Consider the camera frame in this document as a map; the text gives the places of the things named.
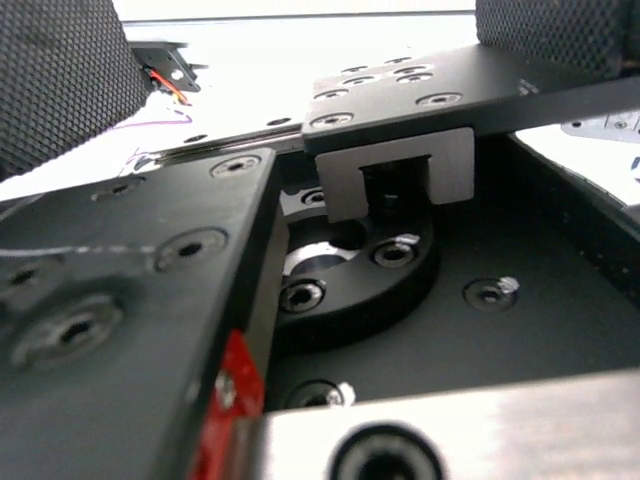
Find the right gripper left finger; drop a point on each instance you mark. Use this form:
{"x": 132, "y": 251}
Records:
{"x": 68, "y": 75}

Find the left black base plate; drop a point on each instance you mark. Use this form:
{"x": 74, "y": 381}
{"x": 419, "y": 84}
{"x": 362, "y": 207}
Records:
{"x": 167, "y": 69}

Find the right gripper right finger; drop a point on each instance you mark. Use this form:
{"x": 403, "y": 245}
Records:
{"x": 599, "y": 37}

